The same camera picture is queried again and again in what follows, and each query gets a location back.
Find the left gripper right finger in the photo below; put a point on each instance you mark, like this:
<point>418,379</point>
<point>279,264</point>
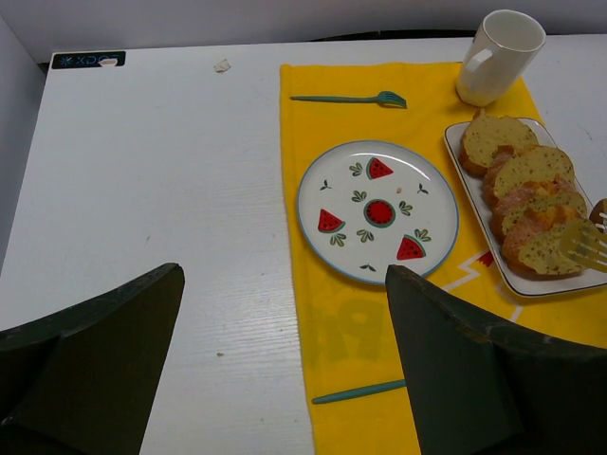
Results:
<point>481,384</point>

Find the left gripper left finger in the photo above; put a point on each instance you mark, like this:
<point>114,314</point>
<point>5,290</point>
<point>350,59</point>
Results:
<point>83,380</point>

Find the bread slice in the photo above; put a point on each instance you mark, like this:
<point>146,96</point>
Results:
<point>538,196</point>
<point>533,246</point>
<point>511,168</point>

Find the metal serving tongs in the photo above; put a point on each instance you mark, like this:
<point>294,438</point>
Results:
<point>583,243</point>

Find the bread slice nearest mug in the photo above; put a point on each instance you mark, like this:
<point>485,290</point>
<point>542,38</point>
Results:
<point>487,135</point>

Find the teal plastic knife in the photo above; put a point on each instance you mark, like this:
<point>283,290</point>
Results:
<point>359,392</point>

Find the white rectangular tray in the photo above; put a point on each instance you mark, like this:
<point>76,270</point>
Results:
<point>522,284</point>

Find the yellow cloth placemat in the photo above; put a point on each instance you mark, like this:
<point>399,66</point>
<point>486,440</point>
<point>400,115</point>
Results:
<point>351,334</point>

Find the round watermelon pattern plate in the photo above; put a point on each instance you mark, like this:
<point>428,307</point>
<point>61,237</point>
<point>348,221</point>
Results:
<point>365,205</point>

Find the teal plastic fork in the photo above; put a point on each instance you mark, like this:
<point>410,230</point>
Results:
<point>383,98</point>

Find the left table logo sticker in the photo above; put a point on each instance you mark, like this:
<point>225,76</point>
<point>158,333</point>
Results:
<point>77,60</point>

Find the small white paper scrap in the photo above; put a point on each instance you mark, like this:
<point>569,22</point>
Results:
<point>222,67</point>

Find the white ceramic mug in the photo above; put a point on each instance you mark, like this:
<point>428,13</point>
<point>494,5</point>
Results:
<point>504,45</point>

